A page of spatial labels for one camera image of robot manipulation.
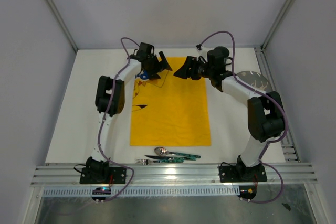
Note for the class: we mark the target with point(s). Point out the fork with green handle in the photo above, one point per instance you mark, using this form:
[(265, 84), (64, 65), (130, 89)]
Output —
[(150, 162)]

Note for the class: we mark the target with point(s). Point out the dark green mug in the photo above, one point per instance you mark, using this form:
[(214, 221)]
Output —
[(229, 61)]

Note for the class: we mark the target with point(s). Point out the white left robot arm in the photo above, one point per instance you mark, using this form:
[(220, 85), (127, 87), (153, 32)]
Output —
[(110, 101)]

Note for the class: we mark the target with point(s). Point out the slotted cable duct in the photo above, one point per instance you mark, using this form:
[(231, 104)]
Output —
[(146, 191)]

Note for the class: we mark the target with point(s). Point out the right controller board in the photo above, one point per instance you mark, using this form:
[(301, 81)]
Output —
[(247, 193)]

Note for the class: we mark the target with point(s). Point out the grey reindeer plate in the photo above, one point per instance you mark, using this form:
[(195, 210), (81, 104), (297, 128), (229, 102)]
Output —
[(256, 80)]

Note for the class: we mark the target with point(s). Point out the knife with green handle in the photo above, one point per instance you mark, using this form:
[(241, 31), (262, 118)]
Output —
[(166, 158)]

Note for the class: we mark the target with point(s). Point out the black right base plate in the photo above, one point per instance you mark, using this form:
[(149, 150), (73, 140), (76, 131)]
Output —
[(232, 173)]

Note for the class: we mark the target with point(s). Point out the yellow Pikachu cloth placemat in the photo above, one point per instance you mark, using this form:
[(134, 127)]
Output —
[(169, 111)]

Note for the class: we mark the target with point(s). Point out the left controller board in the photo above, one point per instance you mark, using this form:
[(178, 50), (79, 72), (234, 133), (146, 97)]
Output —
[(101, 193)]

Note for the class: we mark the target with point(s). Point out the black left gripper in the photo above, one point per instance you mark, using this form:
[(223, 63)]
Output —
[(153, 75)]

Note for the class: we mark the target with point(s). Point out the controller board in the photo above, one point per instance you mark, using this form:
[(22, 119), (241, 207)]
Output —
[(101, 193), (247, 193)]

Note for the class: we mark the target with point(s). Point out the spoon with green handle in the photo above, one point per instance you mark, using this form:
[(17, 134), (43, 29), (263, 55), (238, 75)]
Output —
[(161, 151)]

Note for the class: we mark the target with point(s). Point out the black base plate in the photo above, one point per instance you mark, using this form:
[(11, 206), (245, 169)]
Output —
[(232, 173), (112, 175)]

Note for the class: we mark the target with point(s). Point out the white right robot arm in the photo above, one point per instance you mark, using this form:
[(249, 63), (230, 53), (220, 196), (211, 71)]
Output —
[(265, 114)]

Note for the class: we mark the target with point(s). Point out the aluminium mounting rail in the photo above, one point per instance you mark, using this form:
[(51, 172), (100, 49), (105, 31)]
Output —
[(169, 174)]

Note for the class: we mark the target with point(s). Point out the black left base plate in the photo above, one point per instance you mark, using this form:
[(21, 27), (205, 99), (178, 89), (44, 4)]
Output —
[(112, 175)]

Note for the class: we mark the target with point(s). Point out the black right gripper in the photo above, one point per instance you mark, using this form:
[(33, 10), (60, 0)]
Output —
[(190, 62)]

